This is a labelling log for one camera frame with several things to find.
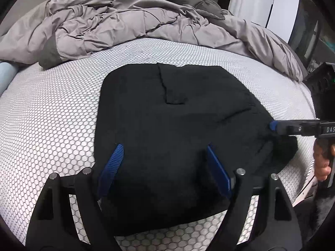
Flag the bed with honeycomb sheet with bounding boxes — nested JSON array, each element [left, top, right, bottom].
[[0, 35, 318, 251]]

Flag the white curtain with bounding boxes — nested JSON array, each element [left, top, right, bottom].
[[229, 0, 273, 28]]

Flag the person's right hand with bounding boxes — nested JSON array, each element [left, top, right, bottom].
[[313, 138, 332, 181]]

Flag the dark glass wardrobe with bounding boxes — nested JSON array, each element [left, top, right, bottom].
[[288, 0, 327, 66]]

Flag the light blue pillow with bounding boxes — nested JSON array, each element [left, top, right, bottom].
[[0, 61, 20, 95]]

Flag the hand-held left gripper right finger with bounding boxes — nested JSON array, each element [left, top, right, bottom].
[[207, 144, 305, 251]]

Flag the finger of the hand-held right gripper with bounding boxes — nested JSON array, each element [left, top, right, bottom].
[[269, 120, 321, 137]]

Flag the black pants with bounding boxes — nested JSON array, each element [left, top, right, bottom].
[[94, 63, 299, 237]]

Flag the person's right forearm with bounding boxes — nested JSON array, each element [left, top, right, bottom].
[[294, 182, 335, 251]]

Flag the dark grey pillow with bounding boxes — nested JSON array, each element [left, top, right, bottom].
[[157, 0, 229, 20]]

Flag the grey duvet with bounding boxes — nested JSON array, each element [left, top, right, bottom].
[[0, 0, 305, 83]]

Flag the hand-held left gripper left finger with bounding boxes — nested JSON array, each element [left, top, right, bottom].
[[25, 143, 125, 251]]

